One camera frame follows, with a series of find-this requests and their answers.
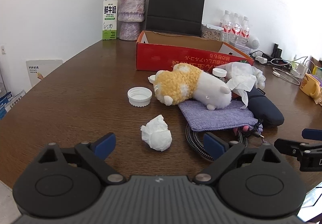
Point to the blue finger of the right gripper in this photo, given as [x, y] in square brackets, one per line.
[312, 134]

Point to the water bottle right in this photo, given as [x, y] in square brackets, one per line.
[245, 31]

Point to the red cardboard box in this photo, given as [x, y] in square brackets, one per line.
[159, 51]

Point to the large white bottle cap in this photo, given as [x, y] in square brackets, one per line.
[139, 96]

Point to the small white lid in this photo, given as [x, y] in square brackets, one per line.
[151, 79]

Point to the small white capped jar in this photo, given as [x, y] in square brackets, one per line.
[219, 72]

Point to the yellow mug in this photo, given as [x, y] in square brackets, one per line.
[310, 86]

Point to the white power adapter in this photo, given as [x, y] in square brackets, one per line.
[300, 71]

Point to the purple fabric pouch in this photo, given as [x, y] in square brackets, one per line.
[199, 118]

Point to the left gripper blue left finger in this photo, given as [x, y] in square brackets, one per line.
[104, 146]

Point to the white tissue sheet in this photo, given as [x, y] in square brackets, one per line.
[240, 85]

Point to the navy blue soft case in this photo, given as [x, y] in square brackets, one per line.
[263, 109]

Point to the water bottle left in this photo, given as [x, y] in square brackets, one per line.
[226, 26]

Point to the black paper bag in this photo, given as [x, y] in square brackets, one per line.
[182, 17]

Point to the white tissue ball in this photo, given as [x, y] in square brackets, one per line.
[156, 134]

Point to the clear seed container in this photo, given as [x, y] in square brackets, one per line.
[211, 32]

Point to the white leaflet by wall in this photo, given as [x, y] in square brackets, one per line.
[39, 69]

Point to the water bottle middle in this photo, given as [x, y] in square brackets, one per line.
[235, 29]

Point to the white green milk carton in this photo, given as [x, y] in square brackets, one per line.
[110, 14]

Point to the white round speaker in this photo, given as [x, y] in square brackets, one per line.
[253, 42]

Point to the water bottle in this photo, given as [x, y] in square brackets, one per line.
[226, 26]
[235, 29]
[245, 31]

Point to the yellow white plush toy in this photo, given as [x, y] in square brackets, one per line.
[185, 82]

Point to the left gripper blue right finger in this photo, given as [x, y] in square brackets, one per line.
[214, 146]

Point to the purple ceramic vase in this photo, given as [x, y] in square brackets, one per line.
[131, 13]

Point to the plastic bag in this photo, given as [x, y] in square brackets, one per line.
[234, 69]

